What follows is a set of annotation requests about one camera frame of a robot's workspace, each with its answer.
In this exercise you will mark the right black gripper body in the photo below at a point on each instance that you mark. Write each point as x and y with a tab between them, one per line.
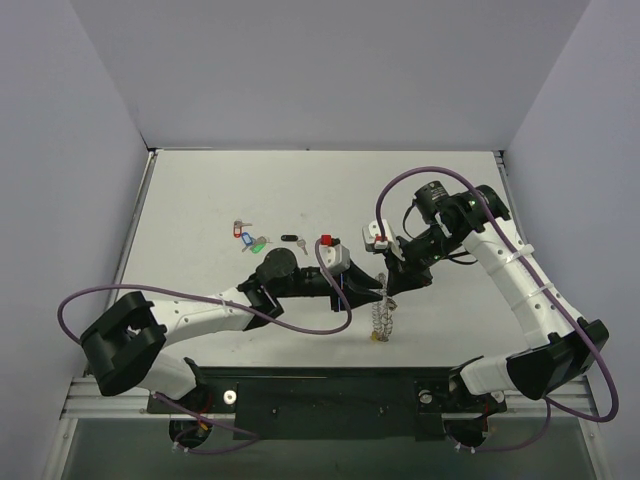
400	267

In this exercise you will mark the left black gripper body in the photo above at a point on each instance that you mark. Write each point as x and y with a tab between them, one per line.
341	286

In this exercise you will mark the white disc wire keyring holder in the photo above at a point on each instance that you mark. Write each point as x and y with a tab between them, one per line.
382	312

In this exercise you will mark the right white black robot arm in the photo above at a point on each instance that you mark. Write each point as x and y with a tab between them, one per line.
479	222

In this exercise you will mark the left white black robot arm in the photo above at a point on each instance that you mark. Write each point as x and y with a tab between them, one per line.
124	346

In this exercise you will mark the black tag silver key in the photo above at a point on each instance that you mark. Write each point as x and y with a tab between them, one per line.
299	241

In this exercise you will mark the green key tag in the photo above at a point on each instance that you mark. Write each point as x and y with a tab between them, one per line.
259	244

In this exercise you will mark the blue key tag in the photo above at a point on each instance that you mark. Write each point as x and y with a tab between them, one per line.
247	240

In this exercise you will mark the red tag key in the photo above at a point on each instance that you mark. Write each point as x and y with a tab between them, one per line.
238	228

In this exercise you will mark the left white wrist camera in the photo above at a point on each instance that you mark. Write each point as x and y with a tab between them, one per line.
334	255

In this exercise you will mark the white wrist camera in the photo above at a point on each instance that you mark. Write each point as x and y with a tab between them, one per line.
334	255
379	238

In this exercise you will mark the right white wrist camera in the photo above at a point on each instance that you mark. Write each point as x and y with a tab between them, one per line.
379	238

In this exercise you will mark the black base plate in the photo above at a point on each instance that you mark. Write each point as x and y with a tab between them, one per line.
345	403

